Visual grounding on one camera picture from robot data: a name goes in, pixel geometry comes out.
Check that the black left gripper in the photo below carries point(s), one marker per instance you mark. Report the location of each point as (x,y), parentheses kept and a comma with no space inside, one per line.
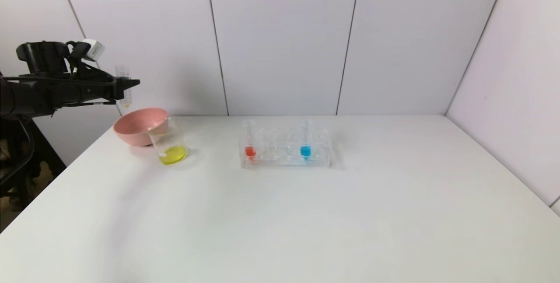
(119,88)

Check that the test tube with yellow pigment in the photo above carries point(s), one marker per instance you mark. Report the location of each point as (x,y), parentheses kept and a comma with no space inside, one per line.
(123,71)

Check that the clear glass beaker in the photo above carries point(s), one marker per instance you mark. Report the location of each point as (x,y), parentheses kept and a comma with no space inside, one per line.
(173,154)

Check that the test tube with red pigment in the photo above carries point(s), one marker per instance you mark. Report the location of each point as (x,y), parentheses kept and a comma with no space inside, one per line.
(250,151)

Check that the clear plastic test tube rack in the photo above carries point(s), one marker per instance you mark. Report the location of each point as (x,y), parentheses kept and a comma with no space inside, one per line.
(284,156)

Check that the test tube with blue pigment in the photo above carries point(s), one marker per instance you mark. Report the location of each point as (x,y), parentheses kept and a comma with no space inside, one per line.
(305,151)

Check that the pink plastic bowl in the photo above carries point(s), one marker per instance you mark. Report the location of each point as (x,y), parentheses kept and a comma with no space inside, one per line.
(135,127)

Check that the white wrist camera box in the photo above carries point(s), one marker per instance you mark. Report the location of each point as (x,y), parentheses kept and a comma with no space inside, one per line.
(93,49)

